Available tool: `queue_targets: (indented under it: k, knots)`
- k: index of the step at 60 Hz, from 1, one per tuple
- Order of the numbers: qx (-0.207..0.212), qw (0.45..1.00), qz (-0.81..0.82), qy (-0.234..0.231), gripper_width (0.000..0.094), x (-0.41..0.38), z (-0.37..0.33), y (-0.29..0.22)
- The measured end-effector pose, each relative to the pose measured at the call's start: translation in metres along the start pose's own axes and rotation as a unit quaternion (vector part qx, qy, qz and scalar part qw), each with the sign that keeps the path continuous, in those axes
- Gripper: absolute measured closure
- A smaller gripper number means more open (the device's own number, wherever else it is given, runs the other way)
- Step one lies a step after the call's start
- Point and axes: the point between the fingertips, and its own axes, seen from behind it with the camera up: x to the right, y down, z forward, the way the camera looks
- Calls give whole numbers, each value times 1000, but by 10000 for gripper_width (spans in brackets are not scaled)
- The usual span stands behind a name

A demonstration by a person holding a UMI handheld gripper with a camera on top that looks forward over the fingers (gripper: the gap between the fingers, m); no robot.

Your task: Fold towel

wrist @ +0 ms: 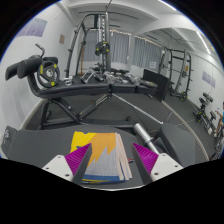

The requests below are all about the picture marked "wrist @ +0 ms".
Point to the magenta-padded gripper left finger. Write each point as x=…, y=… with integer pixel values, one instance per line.
x=77, y=159

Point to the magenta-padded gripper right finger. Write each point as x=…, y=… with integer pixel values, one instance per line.
x=146, y=159

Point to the yellow orange printed towel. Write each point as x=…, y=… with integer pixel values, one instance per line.
x=105, y=156

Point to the chrome barbell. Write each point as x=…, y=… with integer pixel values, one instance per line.
x=145, y=136

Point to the black padded seat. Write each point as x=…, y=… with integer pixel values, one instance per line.
x=178, y=143

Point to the black flat padded bench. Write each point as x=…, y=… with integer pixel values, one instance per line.
x=43, y=145

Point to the black bench with leg rollers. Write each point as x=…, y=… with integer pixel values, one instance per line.
x=90, y=88

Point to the black yellow small exercise machines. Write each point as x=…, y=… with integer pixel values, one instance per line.
x=204, y=111

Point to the black plyo box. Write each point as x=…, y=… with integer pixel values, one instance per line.
x=156, y=85

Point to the chrome dumbbell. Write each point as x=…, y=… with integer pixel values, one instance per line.
x=109, y=77
x=134, y=79

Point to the black yellow-marked weight plate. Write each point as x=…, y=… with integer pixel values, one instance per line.
x=48, y=74

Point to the black power rack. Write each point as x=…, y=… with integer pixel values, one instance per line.
x=181, y=73

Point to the black weight plate on machine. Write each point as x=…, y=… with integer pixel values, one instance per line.
x=102, y=48

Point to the pair of purple wall posters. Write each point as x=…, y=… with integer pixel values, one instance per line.
x=209, y=78

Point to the small brown wall sign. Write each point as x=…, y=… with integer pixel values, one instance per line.
x=62, y=39

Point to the grey smith machine frame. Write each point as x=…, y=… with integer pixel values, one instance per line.
x=107, y=30

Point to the purple wall poster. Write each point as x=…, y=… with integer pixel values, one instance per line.
x=33, y=27

